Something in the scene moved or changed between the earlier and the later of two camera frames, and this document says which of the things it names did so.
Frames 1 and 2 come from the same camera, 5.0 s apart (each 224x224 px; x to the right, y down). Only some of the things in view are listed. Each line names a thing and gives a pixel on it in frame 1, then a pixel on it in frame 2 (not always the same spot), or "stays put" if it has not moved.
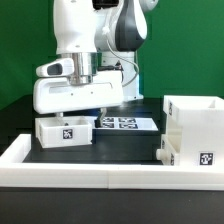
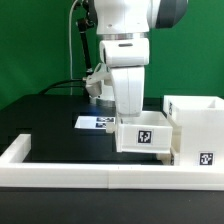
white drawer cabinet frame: (195, 128) stays put
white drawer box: (51, 133) → (151, 132)
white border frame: (14, 172) stays put
